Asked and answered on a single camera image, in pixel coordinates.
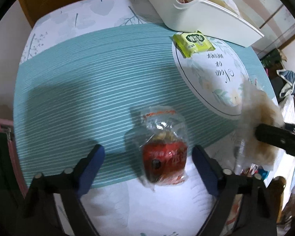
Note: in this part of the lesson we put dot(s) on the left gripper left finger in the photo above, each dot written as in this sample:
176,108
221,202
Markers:
77,182

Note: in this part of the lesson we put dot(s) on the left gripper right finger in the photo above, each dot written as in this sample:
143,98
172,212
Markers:
221,183

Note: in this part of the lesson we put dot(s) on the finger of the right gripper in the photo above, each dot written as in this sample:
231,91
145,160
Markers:
290,127
276,136

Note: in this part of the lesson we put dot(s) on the blue foil snack packet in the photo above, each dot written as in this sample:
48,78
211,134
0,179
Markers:
263,173

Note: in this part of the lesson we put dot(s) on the green snack packet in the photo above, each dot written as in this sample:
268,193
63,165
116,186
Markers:
190,43

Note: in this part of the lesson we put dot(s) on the brown chocolate snack packet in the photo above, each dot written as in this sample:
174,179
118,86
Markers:
250,171

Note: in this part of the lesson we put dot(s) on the red snack clear packet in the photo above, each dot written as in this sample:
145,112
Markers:
163,145

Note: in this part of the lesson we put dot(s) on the patterned tablecloth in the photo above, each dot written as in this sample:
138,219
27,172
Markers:
88,71

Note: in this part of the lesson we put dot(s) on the white plastic storage bin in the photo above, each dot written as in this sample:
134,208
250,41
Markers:
209,18

